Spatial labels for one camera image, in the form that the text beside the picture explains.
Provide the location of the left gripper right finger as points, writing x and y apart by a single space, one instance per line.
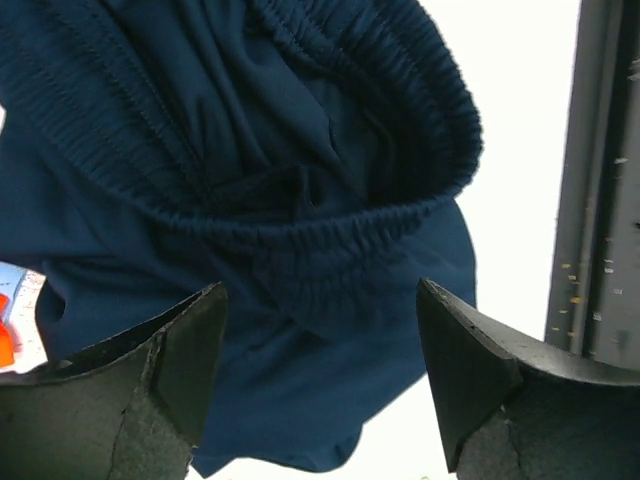
510 406

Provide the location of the navy blue shorts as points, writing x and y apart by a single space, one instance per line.
306 154

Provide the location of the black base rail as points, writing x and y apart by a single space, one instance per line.
593 305

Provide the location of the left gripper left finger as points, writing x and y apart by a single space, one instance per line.
133 406

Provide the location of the orange hanging shorts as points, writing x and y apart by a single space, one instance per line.
8 348

